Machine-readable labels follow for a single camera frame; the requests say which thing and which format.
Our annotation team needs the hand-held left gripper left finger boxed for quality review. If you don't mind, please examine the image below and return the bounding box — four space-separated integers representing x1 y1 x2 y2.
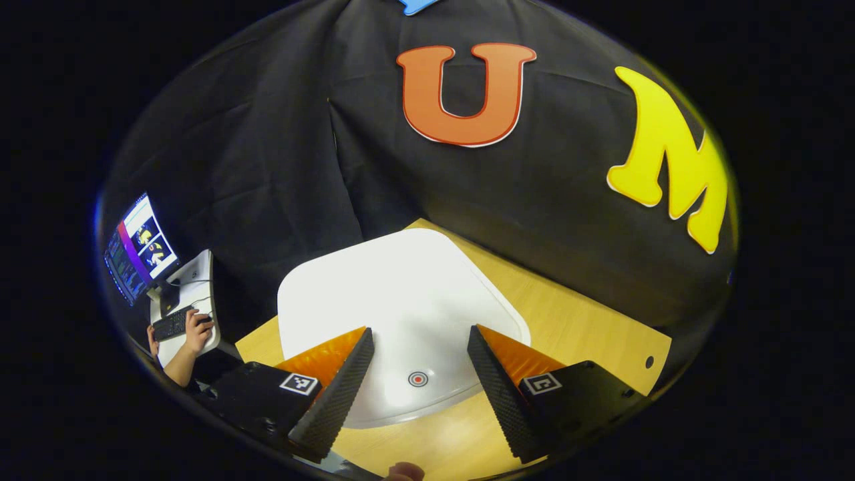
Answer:
195 325 375 463

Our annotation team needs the computer monitor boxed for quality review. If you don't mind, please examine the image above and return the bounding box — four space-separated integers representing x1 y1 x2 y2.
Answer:
103 192 182 307

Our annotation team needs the white side desk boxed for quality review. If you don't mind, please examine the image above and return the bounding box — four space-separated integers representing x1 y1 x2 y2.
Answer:
147 249 222 369

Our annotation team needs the black keyboard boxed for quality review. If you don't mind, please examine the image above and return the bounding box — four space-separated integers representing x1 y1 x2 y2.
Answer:
152 305 214 343

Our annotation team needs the wooden desktop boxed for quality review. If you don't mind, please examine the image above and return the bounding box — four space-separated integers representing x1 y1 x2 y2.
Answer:
234 218 673 481

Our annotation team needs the black backdrop cloth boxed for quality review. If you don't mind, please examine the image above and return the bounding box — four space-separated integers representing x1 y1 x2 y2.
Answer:
100 0 739 365

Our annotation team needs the white desktop garbage bin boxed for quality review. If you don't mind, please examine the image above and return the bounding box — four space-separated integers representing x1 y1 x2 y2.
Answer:
277 228 532 430

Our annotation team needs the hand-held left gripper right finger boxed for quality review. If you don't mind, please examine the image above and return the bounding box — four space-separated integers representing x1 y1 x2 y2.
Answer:
467 324 650 465

